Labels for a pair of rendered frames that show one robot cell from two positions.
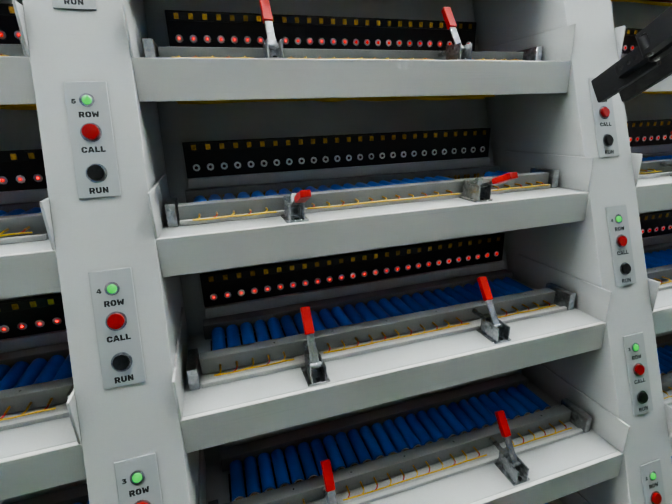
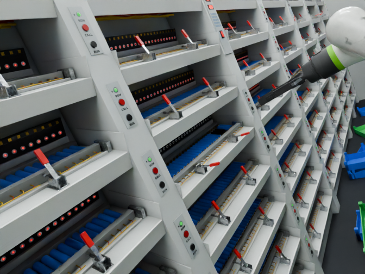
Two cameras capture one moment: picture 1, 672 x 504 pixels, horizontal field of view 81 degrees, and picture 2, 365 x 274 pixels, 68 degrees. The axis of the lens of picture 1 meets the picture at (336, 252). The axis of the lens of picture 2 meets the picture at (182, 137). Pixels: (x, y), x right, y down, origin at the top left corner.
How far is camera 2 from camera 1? 0.67 m
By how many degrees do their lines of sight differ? 35
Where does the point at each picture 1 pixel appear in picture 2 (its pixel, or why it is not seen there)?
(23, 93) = (128, 166)
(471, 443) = (254, 222)
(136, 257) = (181, 209)
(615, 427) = (281, 195)
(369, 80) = (202, 114)
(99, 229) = (169, 204)
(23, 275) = (156, 234)
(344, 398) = (235, 224)
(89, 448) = not seen: outside the picture
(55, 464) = not seen: outside the picture
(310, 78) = (190, 120)
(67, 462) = not seen: outside the picture
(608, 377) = (275, 181)
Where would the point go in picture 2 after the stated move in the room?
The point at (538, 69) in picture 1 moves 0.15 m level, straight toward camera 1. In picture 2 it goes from (232, 92) to (244, 89)
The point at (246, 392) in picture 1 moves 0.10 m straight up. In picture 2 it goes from (214, 238) to (201, 212)
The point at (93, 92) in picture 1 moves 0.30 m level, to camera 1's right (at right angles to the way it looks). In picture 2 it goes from (149, 155) to (221, 113)
